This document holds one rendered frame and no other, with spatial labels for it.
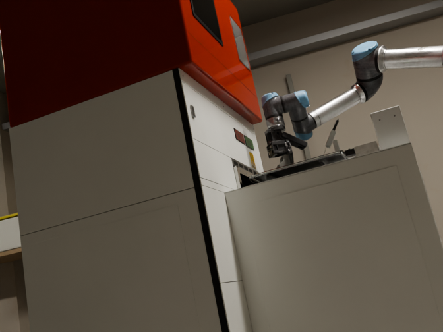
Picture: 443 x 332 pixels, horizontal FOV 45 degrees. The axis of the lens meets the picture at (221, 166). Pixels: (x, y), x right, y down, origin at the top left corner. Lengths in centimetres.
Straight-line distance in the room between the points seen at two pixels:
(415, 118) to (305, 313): 292
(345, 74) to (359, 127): 47
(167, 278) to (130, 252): 15
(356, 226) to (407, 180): 21
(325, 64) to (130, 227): 312
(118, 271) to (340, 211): 73
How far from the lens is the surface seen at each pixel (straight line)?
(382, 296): 170
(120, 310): 175
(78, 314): 184
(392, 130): 181
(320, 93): 448
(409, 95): 450
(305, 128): 231
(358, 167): 173
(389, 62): 239
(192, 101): 178
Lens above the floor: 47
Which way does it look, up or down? 14 degrees up
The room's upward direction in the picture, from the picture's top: 12 degrees counter-clockwise
